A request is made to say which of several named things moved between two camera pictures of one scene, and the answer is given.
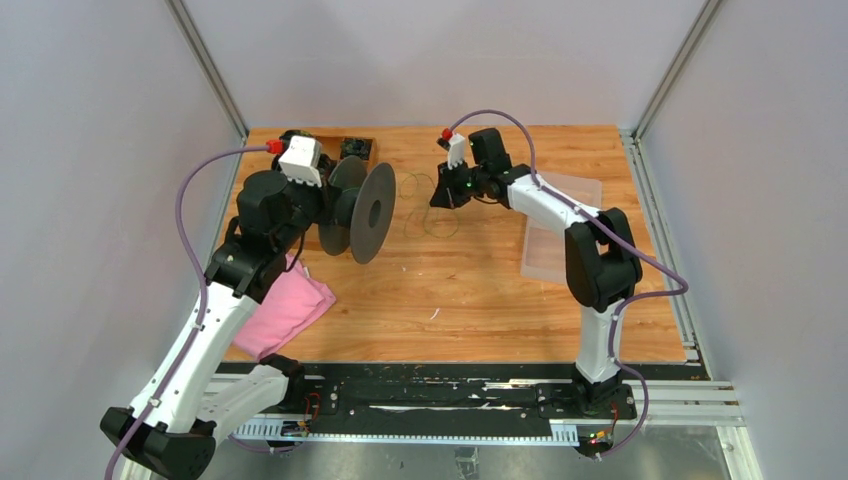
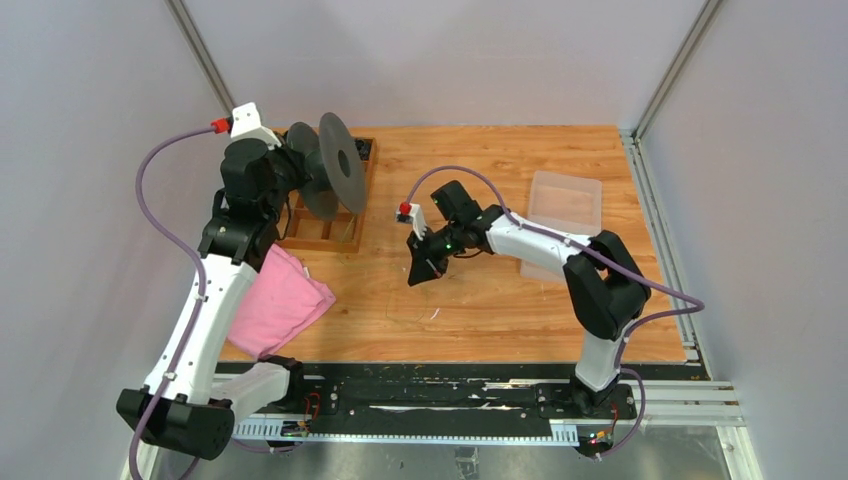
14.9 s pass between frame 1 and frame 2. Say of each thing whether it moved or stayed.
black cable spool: moved
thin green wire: moved
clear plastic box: stayed
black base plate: stayed
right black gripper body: moved
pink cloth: stayed
